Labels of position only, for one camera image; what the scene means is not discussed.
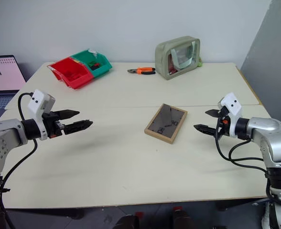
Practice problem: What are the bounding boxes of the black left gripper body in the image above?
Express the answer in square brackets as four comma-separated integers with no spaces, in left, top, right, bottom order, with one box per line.
[42,111,66,139]

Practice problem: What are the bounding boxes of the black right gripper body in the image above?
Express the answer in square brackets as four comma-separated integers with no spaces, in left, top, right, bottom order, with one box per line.
[216,107,231,139]

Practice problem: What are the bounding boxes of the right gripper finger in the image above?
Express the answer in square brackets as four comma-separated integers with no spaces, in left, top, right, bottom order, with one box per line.
[193,124,219,137]
[205,109,221,118]

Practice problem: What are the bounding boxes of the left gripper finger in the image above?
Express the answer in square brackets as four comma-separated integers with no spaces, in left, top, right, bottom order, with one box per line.
[63,119,94,136]
[54,109,80,121]

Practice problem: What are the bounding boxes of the laptop computer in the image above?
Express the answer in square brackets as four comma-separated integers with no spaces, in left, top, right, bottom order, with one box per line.
[0,55,27,124]

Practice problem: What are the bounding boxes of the red plastic storage bin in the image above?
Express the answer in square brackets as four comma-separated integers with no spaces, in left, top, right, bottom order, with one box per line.
[46,57,95,91]

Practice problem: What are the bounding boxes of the green plastic storage bin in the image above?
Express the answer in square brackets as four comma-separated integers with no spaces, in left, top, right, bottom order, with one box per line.
[70,49,113,79]

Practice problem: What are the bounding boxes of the black red parts in green bin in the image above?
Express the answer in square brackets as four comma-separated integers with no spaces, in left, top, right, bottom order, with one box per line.
[87,61,102,71]

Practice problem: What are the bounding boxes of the khaki clear window pouch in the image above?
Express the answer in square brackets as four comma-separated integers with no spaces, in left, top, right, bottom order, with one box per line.
[154,35,202,81]

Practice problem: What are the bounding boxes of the clear plastic bin label holder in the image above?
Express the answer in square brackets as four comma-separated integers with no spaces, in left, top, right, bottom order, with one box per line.
[87,48,100,58]

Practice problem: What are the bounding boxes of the grey partition panel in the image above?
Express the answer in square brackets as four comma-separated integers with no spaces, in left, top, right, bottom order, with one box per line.
[240,0,281,138]

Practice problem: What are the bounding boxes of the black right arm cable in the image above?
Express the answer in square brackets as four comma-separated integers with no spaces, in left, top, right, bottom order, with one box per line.
[215,112,275,198]

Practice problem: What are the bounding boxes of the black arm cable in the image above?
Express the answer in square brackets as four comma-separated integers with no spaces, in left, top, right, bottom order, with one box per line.
[0,92,39,229]
[215,112,275,198]

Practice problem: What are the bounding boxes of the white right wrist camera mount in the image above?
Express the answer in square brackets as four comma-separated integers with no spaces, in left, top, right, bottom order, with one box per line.
[217,92,243,138]

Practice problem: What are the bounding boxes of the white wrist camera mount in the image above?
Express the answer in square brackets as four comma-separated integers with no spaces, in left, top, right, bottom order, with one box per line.
[217,92,243,138]
[27,89,56,141]

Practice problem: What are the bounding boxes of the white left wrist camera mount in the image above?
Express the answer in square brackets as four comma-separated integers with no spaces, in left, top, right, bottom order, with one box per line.
[27,89,56,141]

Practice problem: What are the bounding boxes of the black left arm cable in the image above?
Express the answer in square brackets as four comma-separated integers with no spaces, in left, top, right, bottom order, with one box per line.
[0,92,39,229]

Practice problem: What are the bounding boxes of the wooden framed tray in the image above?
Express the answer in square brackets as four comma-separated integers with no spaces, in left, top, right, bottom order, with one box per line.
[144,103,188,145]

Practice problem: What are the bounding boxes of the orange handled pliers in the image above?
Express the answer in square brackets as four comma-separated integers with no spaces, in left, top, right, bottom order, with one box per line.
[127,67,156,75]

